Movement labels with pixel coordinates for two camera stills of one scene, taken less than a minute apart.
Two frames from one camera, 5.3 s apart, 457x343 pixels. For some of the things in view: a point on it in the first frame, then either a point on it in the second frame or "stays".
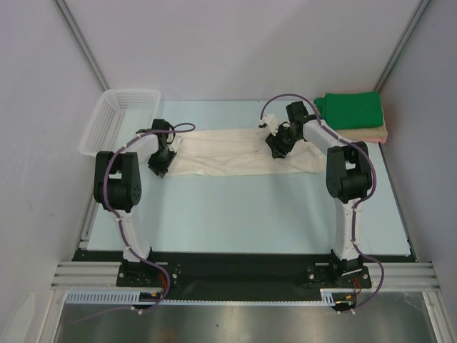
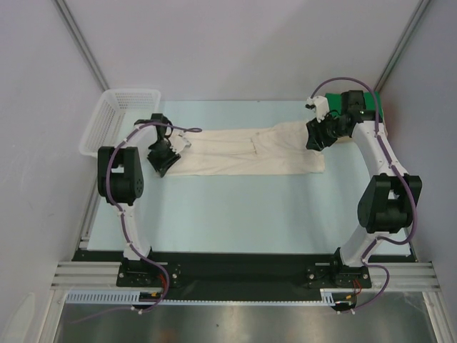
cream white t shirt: [240, 151] stays
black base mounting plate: [242, 276] stays
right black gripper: [276, 145] to [318, 133]
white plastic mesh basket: [118, 115] stays
